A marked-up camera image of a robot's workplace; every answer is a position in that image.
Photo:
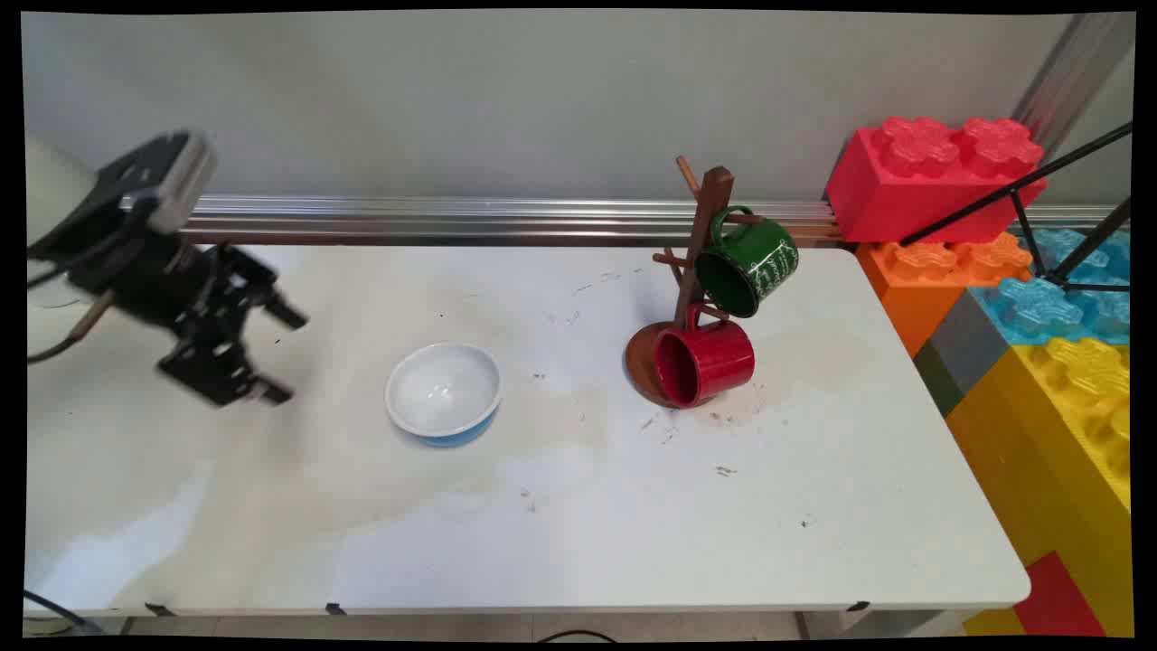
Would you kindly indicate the red giant building block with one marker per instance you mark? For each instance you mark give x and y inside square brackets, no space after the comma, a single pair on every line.
[1058,597]

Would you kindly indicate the big yellow toy block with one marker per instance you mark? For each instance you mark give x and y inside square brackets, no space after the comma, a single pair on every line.
[1048,425]

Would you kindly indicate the big orange toy block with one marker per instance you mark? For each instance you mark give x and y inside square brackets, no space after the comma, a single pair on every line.
[913,289]

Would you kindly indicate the big dark green toy block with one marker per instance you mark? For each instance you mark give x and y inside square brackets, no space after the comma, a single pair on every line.
[940,380]

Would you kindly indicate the horizontal aluminium rail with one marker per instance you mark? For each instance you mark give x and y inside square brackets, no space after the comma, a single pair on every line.
[506,219]

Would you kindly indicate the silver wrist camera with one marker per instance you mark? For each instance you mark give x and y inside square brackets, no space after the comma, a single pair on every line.
[185,176]

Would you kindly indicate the slanted aluminium profile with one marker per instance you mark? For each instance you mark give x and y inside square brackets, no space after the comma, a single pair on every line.
[1071,77]

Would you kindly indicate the white and blue bowl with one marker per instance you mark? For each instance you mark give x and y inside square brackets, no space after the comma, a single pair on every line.
[443,389]

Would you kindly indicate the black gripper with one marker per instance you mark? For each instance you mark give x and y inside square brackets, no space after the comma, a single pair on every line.
[145,280]

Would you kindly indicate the red ceramic mug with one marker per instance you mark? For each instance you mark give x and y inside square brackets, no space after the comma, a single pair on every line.
[714,362]

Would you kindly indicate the green enamel mug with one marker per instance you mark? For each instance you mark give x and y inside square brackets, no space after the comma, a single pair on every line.
[750,267]

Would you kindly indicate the brown wooden mug tree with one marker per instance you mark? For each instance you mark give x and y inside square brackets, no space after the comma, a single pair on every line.
[707,212]

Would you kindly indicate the big gray toy block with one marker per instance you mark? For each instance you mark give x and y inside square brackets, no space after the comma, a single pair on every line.
[967,339]

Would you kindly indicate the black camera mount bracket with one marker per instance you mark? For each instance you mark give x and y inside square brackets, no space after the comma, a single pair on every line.
[99,208]

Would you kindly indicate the big light blue toy block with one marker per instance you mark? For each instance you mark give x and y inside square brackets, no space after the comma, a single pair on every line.
[1048,303]

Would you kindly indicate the black tripod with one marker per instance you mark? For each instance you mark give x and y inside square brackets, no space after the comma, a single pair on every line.
[1021,194]

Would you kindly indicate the big red toy block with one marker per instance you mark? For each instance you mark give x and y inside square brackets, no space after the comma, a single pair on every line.
[904,190]

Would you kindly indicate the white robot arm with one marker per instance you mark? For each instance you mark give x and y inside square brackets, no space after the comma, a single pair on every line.
[59,190]

